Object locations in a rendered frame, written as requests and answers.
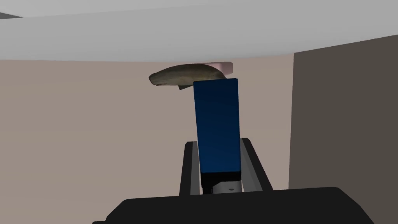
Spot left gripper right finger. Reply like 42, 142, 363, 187
239, 138, 274, 193

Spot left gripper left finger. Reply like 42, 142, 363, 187
179, 141, 200, 196

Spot blue rectangular box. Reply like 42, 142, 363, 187
192, 78, 243, 194

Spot brown bread loaf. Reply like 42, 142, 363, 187
148, 63, 227, 91

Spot pink flat block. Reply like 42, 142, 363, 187
203, 61, 234, 77

